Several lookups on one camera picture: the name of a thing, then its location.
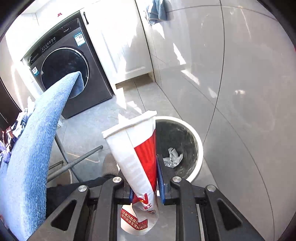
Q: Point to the dark grey washing machine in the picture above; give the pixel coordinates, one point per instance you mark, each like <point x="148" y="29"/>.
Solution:
<point x="97" y="76"/>

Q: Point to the pile of mixed clothes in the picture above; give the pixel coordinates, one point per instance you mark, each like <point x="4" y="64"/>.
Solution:
<point x="7" y="139"/>

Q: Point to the hanging blue denim cloth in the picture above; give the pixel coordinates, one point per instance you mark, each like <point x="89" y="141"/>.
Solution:
<point x="157" y="10"/>

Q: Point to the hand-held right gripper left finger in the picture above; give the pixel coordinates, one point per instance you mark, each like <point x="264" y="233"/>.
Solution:
<point x="108" y="199"/>

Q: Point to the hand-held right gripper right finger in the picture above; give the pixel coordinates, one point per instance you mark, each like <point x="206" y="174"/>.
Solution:
<point x="163" y="180"/>

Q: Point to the white cabinet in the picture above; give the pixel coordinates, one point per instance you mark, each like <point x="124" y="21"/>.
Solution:
<point x="120" y="46"/>

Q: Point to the blue towel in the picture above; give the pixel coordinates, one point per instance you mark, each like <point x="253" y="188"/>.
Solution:
<point x="30" y="150"/>

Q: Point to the crumpled white paper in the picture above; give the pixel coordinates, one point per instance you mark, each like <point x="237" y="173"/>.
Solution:
<point x="173" y="158"/>

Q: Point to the white round waste bin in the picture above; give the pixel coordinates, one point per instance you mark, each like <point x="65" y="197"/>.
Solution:
<point x="197" y="143"/>

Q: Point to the white red toothpaste tube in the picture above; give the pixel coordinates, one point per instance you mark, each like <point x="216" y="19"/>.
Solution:
<point x="138" y="162"/>

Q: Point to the grey slipper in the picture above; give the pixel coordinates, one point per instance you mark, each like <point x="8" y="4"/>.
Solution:
<point x="109" y="164"/>

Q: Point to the grey metal table frame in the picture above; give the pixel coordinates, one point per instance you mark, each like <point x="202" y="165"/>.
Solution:
<point x="76" y="160"/>

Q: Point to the dark refrigerator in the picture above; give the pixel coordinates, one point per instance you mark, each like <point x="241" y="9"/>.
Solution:
<point x="7" y="102"/>

